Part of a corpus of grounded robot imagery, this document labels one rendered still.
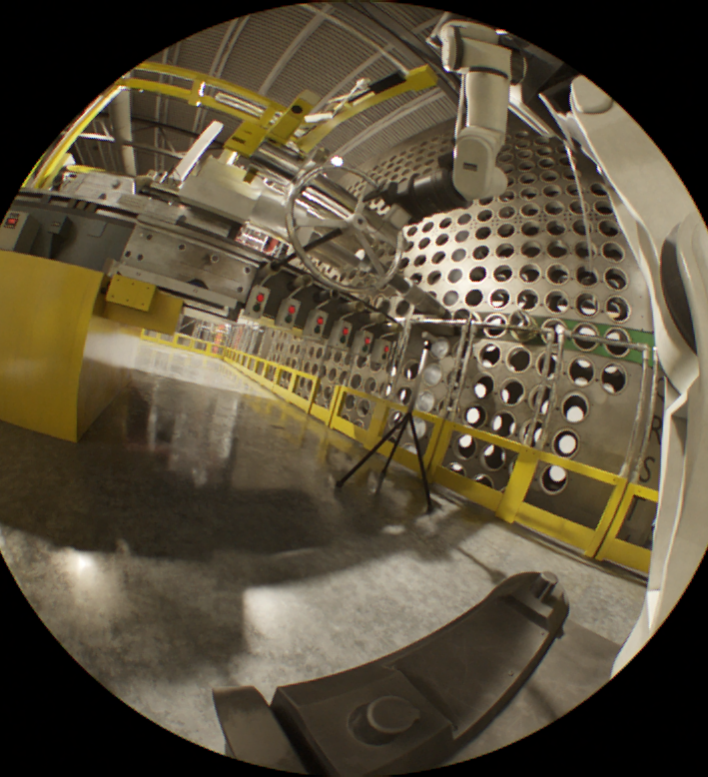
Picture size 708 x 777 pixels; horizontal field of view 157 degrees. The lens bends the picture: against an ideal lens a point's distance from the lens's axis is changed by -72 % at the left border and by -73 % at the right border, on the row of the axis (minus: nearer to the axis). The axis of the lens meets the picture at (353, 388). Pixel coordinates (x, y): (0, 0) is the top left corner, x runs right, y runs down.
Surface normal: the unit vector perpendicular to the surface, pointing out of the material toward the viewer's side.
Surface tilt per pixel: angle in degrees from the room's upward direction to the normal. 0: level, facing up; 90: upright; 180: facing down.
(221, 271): 90
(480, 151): 139
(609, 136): 113
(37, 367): 90
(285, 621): 0
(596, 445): 90
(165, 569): 0
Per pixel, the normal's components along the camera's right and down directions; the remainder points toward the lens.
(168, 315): 0.61, 0.20
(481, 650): 0.28, -0.96
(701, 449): -0.87, 0.20
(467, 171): -0.70, 0.59
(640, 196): -0.83, -0.22
